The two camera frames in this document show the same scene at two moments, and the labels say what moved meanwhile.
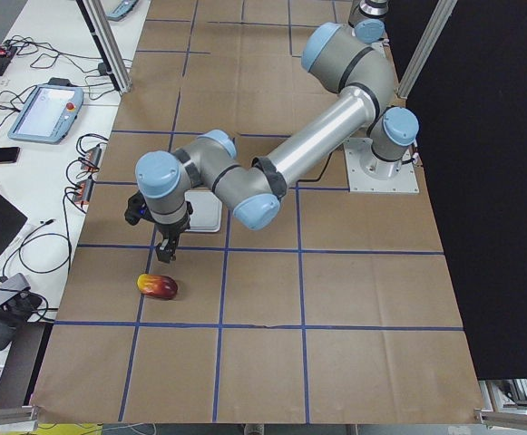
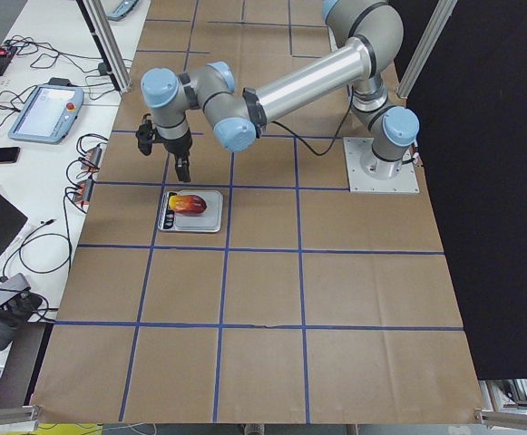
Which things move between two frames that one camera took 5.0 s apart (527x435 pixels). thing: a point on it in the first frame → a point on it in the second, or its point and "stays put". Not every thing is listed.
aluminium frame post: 113,61 stays put
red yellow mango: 158,285 → 187,204
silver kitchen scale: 207,210 stays put
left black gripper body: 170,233 → 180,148
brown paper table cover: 342,310 stays put
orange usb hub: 82,192 stays put
